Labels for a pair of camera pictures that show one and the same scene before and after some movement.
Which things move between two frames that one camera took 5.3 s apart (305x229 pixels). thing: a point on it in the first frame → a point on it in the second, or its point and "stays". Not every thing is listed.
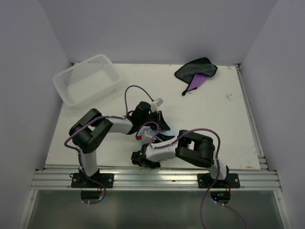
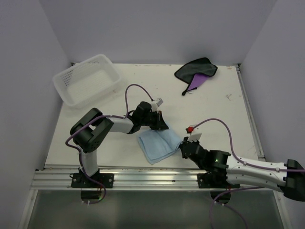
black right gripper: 166,138 → 185,141
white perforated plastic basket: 81,84 stays
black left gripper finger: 162,124 stays
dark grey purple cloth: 194,72 stays
